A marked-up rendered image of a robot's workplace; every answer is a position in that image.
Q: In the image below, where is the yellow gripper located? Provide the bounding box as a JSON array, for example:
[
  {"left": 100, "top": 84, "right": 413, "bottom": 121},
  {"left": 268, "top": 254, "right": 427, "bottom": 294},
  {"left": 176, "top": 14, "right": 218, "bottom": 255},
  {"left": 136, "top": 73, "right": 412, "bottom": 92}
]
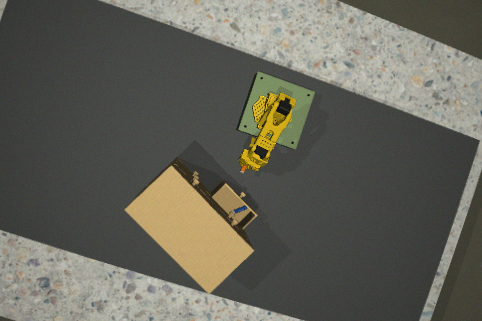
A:
[{"left": 238, "top": 137, "right": 261, "bottom": 171}]

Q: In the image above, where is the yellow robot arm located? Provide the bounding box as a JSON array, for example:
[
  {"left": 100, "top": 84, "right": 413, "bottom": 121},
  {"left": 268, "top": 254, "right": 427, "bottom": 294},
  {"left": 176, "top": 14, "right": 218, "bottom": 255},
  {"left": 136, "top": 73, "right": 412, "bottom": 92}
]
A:
[{"left": 247, "top": 93, "right": 296, "bottom": 167}]

